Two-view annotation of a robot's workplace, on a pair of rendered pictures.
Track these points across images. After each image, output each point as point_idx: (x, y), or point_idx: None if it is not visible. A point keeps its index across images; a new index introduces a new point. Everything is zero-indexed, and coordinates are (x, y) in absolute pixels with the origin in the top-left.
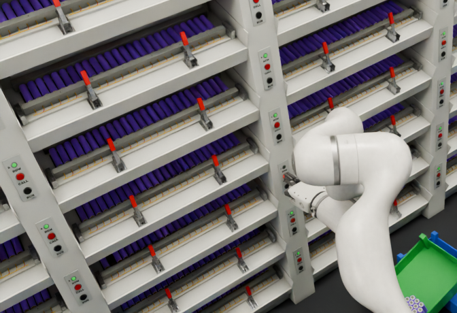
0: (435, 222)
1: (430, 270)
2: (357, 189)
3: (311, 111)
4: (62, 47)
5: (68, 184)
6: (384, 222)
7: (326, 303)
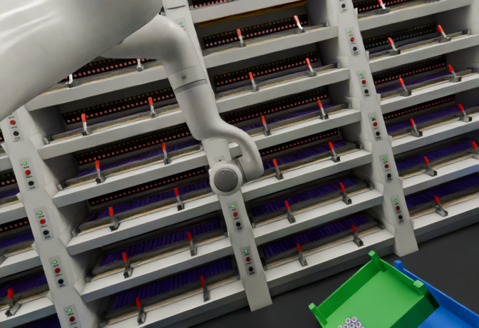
0: (408, 260)
1: (385, 294)
2: (209, 122)
3: (252, 129)
4: None
5: (54, 142)
6: None
7: (277, 316)
